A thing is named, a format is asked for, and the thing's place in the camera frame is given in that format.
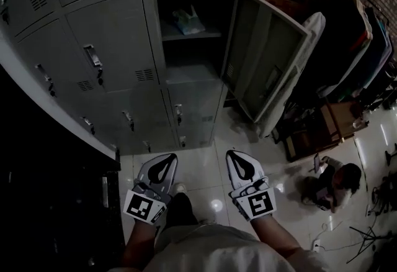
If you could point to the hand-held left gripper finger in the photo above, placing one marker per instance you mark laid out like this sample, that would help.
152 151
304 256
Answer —
170 176
145 171

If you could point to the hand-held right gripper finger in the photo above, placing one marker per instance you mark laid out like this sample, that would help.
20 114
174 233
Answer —
233 176
256 171

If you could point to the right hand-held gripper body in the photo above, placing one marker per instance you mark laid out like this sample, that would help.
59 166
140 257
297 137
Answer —
259 202

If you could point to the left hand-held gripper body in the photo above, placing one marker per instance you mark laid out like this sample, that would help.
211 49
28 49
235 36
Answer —
141 204

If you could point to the grey metal locker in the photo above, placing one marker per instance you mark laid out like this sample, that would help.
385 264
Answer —
102 44

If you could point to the translucent plastic bag item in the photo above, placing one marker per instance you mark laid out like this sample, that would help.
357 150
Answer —
187 24

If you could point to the person's left forearm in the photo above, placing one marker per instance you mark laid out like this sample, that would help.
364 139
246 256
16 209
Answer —
139 242

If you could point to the person's right forearm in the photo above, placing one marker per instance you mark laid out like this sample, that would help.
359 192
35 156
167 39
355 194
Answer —
276 236

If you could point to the open grey locker door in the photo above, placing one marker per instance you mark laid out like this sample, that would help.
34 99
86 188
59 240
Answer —
263 56

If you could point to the person's light shoe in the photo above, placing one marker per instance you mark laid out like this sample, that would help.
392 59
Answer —
180 187

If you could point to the person's dark trouser leg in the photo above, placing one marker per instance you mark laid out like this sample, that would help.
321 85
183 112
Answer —
183 210

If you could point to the person's white shirt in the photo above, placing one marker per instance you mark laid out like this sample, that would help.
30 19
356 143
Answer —
217 252

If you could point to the white power strip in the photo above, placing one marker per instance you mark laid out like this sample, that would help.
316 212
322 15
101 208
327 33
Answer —
316 246

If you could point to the wooden crate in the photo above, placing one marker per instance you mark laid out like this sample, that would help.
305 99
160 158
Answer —
322 131

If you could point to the black cabinet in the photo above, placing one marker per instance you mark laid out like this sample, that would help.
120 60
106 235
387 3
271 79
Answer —
52 187

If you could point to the folded ironing board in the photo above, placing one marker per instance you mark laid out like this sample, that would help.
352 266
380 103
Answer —
297 84

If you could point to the black folded tripod stand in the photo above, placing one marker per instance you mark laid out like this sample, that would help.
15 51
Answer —
370 236

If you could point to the clothes rack with garments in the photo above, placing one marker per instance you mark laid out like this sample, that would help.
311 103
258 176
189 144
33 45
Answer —
363 41

